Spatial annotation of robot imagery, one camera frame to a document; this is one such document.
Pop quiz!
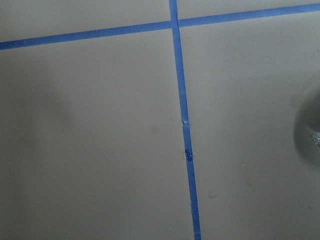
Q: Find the green plastic bowl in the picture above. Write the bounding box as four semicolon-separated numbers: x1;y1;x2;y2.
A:
293;84;320;168

